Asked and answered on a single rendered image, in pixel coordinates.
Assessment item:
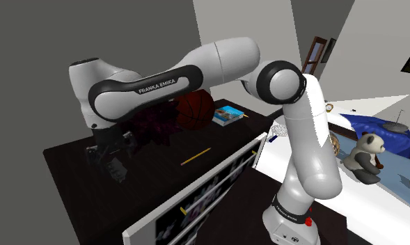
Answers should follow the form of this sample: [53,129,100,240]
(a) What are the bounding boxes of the grey dish with antenna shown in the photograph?
[381,109,410,134]

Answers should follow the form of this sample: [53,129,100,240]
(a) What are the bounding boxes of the dark red basketball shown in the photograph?
[175,89,216,131]

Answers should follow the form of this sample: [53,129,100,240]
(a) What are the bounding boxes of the blue book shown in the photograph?
[212,105,245,127]

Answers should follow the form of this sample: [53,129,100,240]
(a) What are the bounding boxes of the brown round plush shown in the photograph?
[328,132,342,157]

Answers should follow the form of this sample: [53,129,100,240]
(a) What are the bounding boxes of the brown framed door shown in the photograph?
[301,35,329,76]

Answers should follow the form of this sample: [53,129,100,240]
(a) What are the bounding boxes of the blue blanket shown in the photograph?
[339,113,410,161]

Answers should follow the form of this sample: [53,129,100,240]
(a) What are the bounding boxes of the dark narrow wall picture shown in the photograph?
[321,37,337,64]

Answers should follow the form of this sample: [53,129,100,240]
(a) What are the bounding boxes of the racket with blue handle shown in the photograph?
[267,123,291,144]

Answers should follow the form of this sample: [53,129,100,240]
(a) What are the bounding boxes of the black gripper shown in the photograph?
[85,126,132,184]

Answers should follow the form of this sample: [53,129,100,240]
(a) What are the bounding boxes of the panda plush toy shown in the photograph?
[342,131,386,185]

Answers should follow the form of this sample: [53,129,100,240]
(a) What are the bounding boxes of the white bed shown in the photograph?
[254,94,410,245]

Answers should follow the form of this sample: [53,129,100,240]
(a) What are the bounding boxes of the dark chest of drawers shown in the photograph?
[42,97,278,245]

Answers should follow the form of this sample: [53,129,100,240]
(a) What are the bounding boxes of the dark purple leafy plant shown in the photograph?
[121,101,184,148]

